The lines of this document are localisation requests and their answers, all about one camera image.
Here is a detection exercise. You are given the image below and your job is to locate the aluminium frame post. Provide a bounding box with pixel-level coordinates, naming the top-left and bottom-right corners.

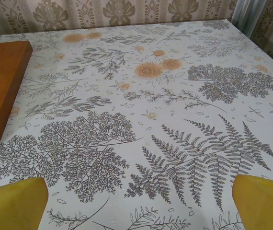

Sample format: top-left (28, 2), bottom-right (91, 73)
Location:
top-left (230, 0), bottom-right (252, 33)

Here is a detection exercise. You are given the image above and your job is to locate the brown wooden board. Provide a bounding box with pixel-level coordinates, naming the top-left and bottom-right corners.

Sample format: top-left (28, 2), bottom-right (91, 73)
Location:
top-left (0, 40), bottom-right (34, 147)

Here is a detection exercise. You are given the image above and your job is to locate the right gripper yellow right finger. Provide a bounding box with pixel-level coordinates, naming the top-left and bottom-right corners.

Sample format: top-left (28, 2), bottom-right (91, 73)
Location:
top-left (232, 174), bottom-right (273, 230)

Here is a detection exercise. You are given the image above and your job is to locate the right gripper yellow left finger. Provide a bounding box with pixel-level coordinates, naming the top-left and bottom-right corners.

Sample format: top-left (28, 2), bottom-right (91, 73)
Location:
top-left (0, 177), bottom-right (49, 230)

